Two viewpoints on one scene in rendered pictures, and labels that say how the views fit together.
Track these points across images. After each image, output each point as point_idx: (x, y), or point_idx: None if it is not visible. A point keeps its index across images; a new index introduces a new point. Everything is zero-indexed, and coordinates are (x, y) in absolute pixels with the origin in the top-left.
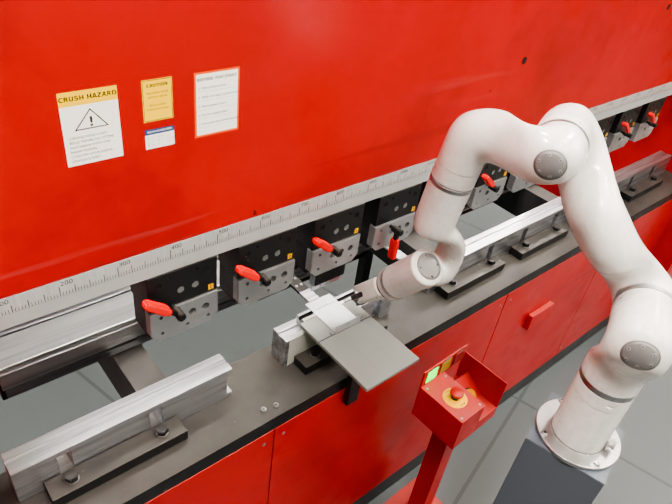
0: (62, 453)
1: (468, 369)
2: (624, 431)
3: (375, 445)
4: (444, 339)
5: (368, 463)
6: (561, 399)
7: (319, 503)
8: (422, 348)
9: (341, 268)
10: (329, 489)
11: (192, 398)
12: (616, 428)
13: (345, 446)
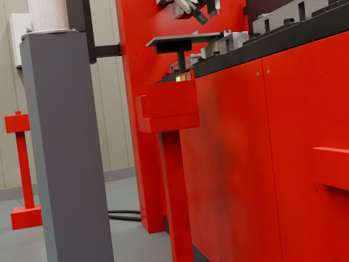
0: (171, 65)
1: (186, 97)
2: (28, 34)
3: (212, 191)
4: (220, 84)
5: (213, 214)
6: (74, 29)
7: (198, 213)
8: (209, 81)
9: (213, 2)
10: (200, 204)
11: (185, 64)
12: (34, 34)
13: (197, 156)
